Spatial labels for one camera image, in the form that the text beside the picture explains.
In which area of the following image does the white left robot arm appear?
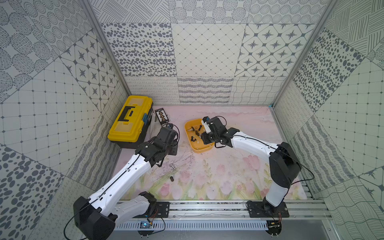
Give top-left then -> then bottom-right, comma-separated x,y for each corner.
72,124 -> 180,240

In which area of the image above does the yellow plastic storage tray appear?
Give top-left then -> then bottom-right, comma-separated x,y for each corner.
185,119 -> 214,154

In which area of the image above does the black chess picture card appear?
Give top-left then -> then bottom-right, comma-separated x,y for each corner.
155,108 -> 170,125

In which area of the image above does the yellow black toolbox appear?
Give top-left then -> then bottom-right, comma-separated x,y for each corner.
108,96 -> 153,149

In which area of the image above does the aluminium rail base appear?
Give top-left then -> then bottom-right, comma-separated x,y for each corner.
114,200 -> 337,239

